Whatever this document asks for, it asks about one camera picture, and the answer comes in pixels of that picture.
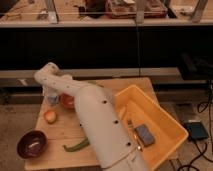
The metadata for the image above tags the light blue towel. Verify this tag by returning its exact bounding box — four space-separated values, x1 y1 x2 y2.
43 87 59 106

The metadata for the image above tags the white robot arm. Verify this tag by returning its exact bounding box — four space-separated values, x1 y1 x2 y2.
34 62 150 171

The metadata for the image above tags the yellow plastic tray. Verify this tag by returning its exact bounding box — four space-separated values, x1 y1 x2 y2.
115 85 188 171

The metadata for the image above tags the yellow toy banana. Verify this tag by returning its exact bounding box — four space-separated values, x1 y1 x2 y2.
118 106 127 120

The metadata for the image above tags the orange plastic bowl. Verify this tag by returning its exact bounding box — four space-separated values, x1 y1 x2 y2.
59 94 74 109

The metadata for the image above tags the metal fork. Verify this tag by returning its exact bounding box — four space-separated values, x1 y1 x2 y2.
127 119 143 151

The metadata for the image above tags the green toy pepper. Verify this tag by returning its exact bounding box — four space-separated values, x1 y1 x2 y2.
63 138 90 152

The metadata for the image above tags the wooden table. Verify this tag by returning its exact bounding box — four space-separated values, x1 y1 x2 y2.
25 77 158 171

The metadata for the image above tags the blue sponge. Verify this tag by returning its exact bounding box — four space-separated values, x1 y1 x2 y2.
135 124 155 147

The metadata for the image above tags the peach toy fruit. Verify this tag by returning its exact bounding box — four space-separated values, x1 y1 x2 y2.
43 110 57 124

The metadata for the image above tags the dark maroon bowl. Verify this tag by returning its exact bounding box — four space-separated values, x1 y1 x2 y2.
17 130 47 159

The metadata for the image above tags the black foot pedal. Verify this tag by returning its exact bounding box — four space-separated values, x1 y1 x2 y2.
184 122 209 141

